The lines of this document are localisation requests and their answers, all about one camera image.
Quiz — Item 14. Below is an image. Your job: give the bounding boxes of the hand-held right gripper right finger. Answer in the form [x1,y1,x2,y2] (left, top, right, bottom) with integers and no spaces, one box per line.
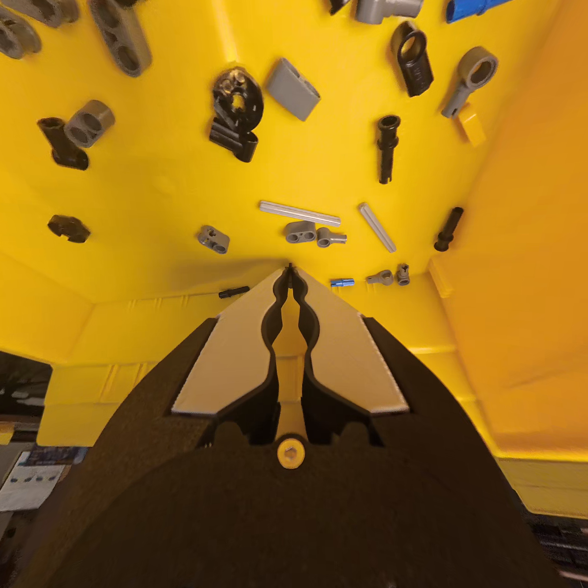
[292,268,410,416]

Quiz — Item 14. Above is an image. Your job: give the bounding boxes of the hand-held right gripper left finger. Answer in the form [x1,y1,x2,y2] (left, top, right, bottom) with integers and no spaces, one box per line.
[171,268,288,416]

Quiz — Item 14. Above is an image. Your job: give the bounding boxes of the yellow plastic bin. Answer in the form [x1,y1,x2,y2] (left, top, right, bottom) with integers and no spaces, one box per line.
[0,0,588,520]

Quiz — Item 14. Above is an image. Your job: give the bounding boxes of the white blue printed sheet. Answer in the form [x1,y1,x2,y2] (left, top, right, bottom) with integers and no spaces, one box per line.
[0,446,88,513]

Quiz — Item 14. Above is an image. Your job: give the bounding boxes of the small yellow brick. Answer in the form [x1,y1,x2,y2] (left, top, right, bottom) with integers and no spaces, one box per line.
[457,103,487,148]

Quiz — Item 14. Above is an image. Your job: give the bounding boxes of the group of grey brick pieces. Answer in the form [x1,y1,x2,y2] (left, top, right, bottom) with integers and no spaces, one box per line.
[0,0,499,288]

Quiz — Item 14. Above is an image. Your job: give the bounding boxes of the group of black brick pieces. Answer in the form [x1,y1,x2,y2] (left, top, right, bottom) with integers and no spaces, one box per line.
[37,0,465,300]

